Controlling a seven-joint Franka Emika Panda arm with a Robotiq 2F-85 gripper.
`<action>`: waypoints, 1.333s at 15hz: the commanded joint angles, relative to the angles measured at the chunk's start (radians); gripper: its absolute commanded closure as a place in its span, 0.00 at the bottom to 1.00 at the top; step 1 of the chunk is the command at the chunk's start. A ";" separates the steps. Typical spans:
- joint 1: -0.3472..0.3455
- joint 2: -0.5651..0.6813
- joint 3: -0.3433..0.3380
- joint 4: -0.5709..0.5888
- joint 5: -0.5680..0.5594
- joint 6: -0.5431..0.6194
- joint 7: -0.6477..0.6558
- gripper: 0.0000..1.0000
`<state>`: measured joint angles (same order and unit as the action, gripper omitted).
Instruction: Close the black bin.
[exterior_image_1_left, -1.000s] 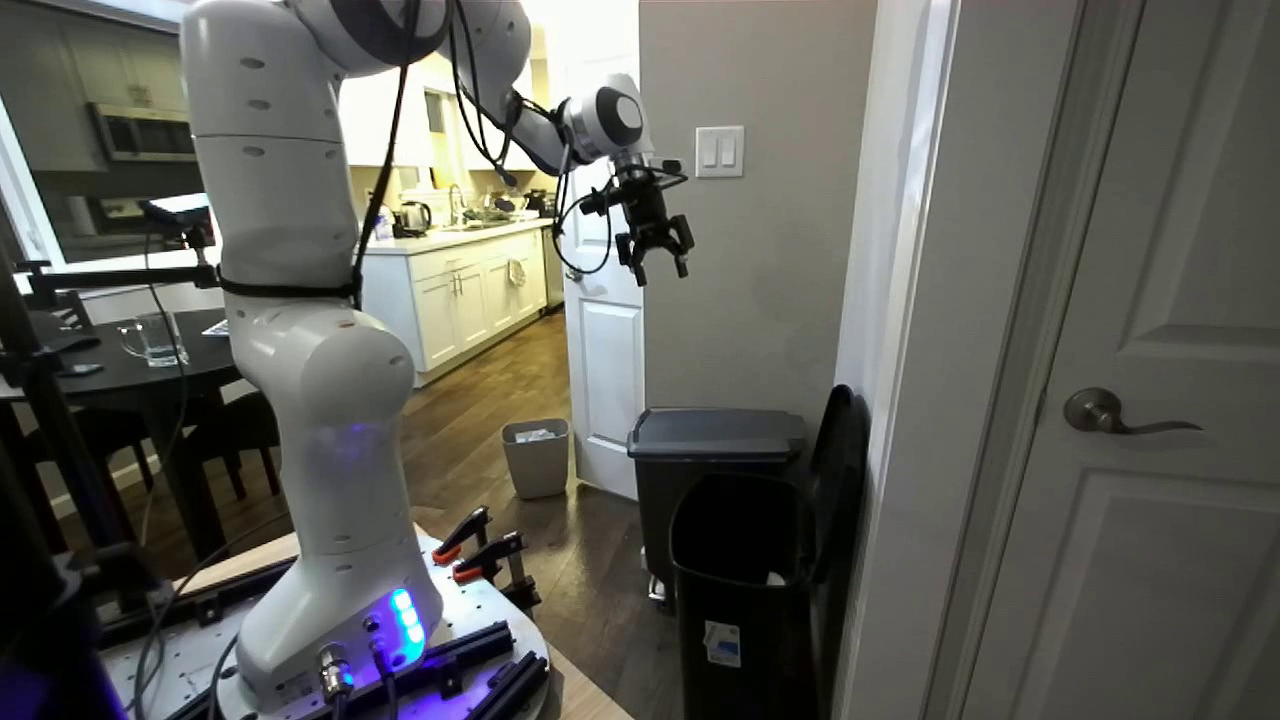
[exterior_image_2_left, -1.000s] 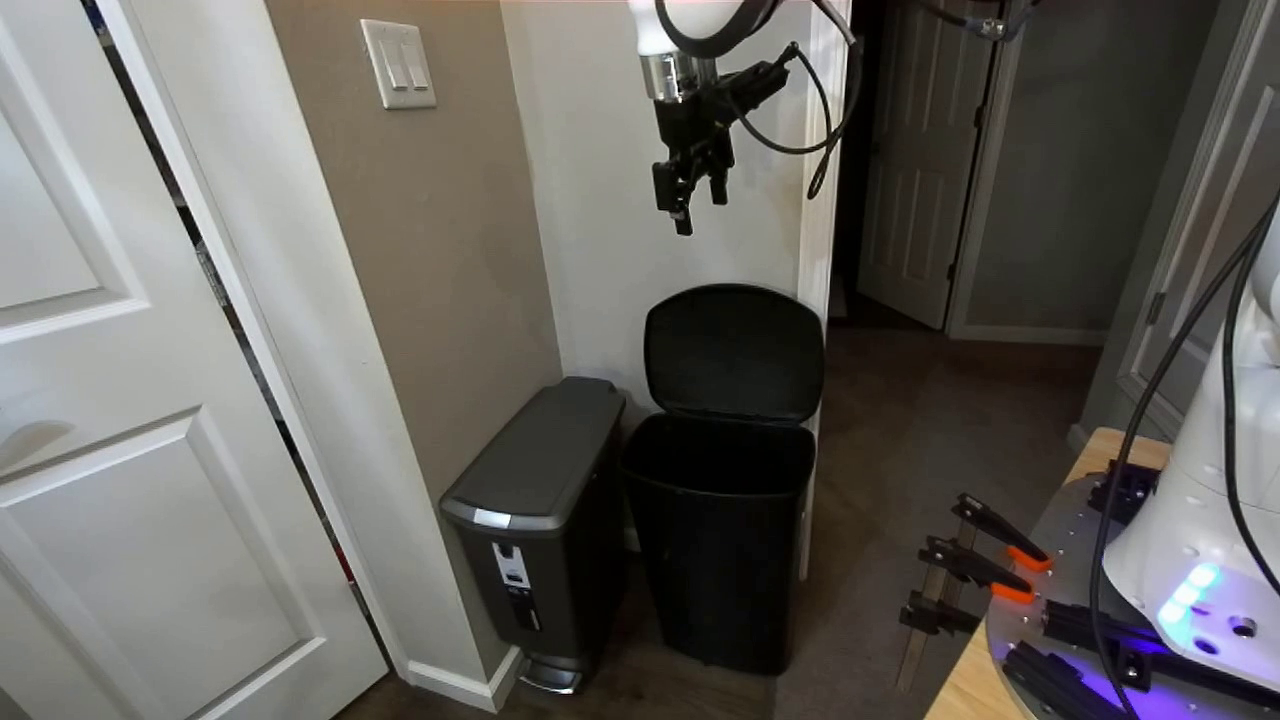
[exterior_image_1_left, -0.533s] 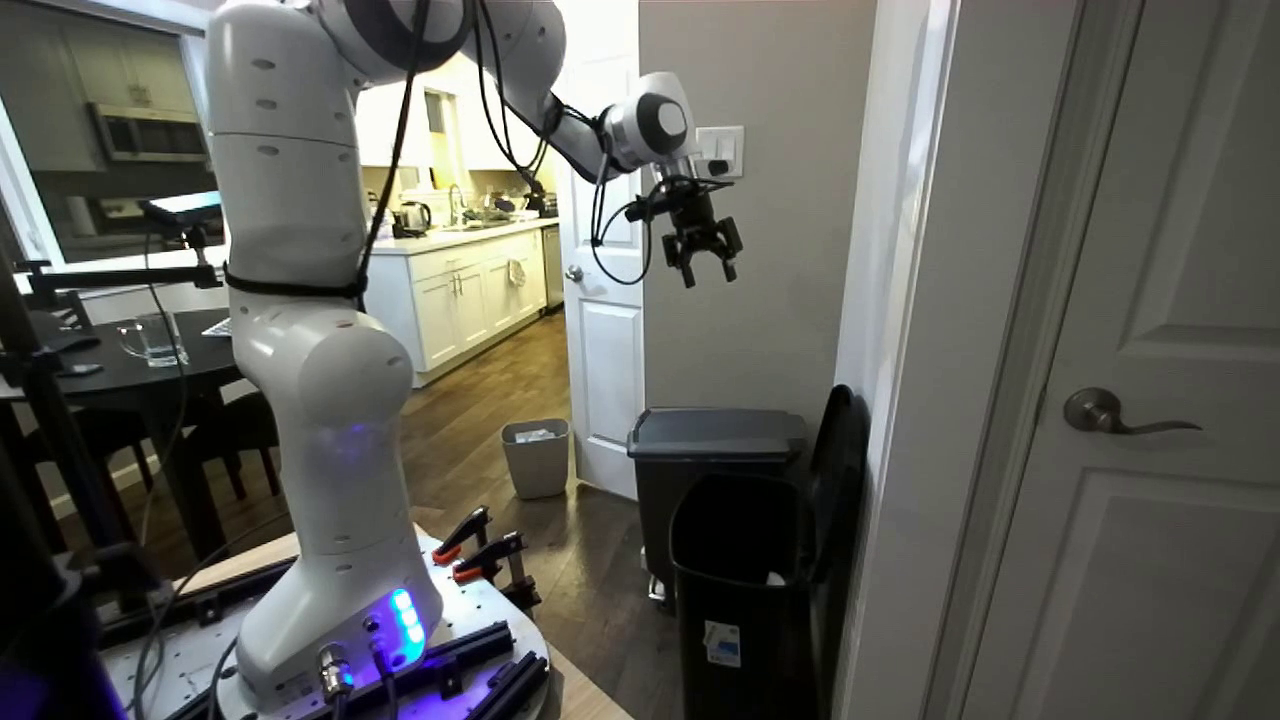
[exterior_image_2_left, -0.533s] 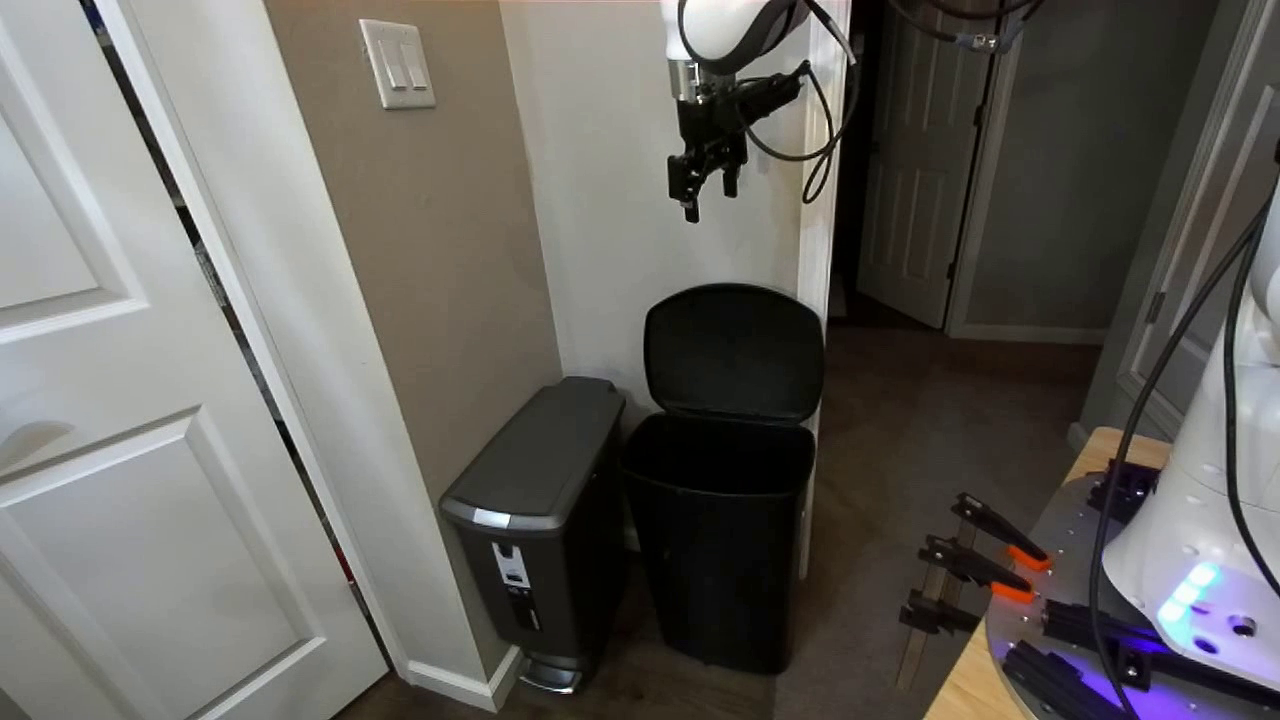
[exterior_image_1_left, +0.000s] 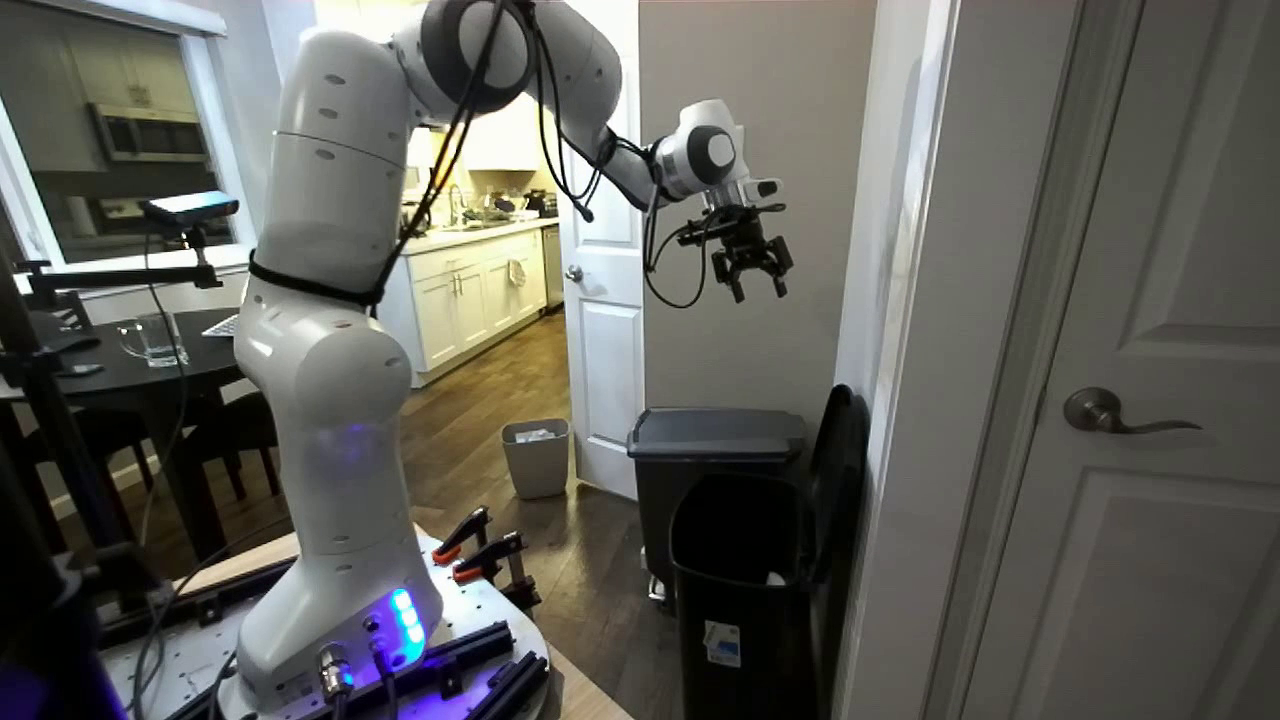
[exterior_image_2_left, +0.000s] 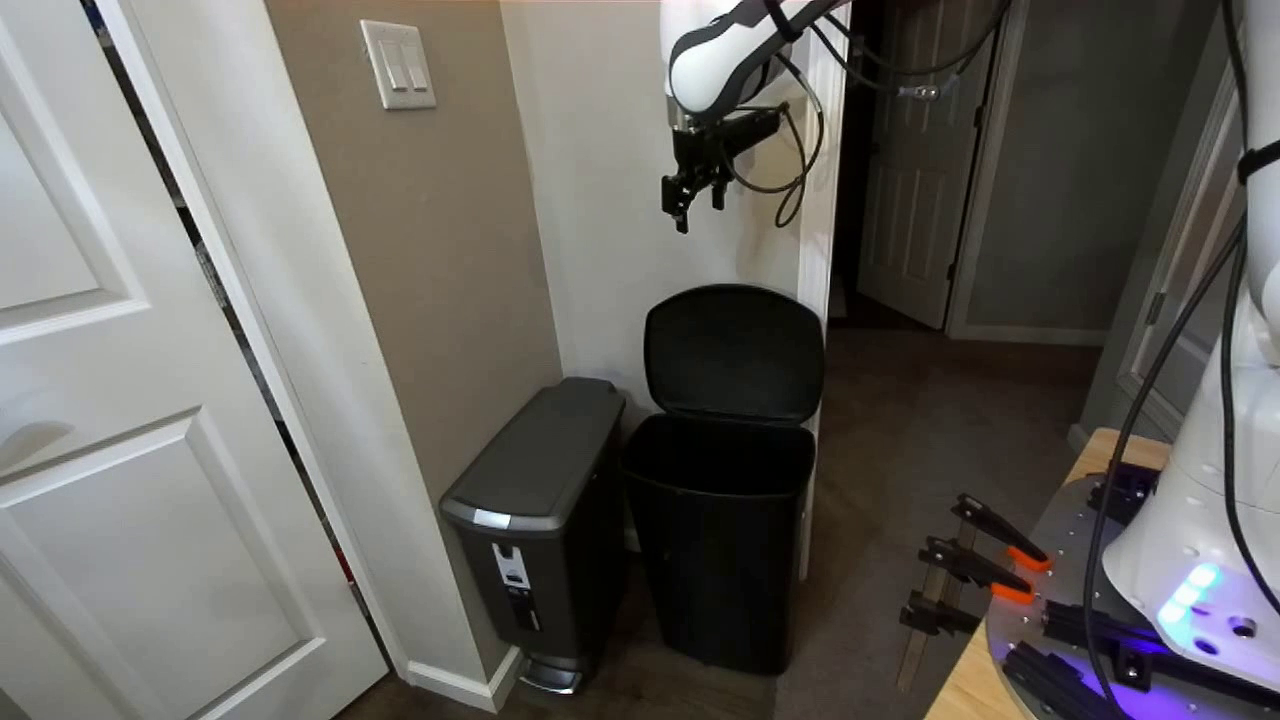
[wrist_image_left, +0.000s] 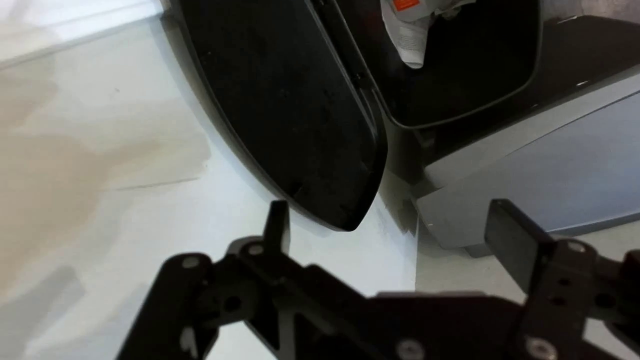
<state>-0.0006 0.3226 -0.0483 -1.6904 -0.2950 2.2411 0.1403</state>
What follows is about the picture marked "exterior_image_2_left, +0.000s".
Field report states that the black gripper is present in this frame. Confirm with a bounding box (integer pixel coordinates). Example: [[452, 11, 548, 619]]
[[656, 105, 788, 241]]

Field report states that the black plastic bin body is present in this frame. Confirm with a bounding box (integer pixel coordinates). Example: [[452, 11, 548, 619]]
[[618, 412, 821, 674]]

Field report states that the grey hallway door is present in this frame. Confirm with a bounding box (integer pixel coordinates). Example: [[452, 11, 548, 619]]
[[855, 0, 1027, 330]]

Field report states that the grey step trash can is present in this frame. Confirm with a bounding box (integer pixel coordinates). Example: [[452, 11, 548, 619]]
[[436, 377, 632, 698]]

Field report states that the black orange bar clamp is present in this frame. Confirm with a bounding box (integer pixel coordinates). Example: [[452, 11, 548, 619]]
[[947, 488, 1056, 574], [916, 532, 1042, 612]]

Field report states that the grey robot mounting plate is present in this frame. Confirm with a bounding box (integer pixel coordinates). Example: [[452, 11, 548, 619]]
[[983, 455, 1280, 720]]

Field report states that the white panel door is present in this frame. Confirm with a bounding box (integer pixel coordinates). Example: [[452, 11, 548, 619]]
[[0, 0, 394, 720]]

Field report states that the black gripper cable bundle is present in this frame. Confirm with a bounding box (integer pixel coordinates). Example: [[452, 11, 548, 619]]
[[725, 0, 1016, 233]]

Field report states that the white double light switch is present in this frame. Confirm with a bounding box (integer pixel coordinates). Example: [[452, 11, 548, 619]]
[[357, 16, 442, 110]]

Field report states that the white door with lever handle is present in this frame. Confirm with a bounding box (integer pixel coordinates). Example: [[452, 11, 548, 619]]
[[1081, 50, 1253, 443]]

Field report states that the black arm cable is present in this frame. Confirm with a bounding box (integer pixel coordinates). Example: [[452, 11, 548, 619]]
[[1078, 0, 1280, 720]]

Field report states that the black aluminium rail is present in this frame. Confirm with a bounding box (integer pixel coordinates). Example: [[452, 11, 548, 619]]
[[1042, 597, 1280, 705], [996, 636, 1137, 720]]

